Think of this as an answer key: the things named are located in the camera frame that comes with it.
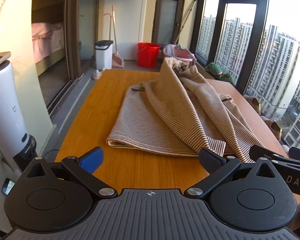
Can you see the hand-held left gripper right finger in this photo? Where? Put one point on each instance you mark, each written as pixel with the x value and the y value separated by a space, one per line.
pixel 210 158

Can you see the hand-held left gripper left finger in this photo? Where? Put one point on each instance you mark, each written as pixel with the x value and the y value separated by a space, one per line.
pixel 93 158

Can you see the beige striped knit garment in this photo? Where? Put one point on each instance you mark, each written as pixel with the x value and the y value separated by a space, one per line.
pixel 160 115

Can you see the tan shoe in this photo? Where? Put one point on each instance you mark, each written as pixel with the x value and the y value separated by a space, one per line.
pixel 273 127
pixel 253 103

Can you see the small smartphone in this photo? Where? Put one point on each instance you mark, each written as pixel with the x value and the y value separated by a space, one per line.
pixel 8 187

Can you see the apartment buildings outside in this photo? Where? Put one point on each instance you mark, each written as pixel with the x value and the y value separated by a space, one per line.
pixel 277 62

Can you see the pink dustpan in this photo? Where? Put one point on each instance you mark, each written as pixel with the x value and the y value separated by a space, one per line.
pixel 118 61

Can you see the white trash bin black lid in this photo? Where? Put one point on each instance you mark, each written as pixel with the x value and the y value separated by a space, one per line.
pixel 103 56

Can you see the white cylindrical appliance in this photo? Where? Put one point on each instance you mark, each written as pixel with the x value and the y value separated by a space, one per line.
pixel 5 105

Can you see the pink plastic basin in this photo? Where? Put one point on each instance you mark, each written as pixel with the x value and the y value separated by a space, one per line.
pixel 180 55

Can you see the cloth in pink basin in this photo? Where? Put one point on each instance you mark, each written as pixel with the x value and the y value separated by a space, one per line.
pixel 177 47

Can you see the red plastic bucket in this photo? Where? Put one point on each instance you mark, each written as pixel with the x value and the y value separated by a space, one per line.
pixel 147 55

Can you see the bed with pink bedding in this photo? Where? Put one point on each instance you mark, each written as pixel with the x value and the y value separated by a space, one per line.
pixel 48 40

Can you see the dark framed glass door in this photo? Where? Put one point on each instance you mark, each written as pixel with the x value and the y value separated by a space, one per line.
pixel 168 17

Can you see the dark window frame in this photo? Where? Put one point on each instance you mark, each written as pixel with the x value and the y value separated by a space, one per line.
pixel 213 30

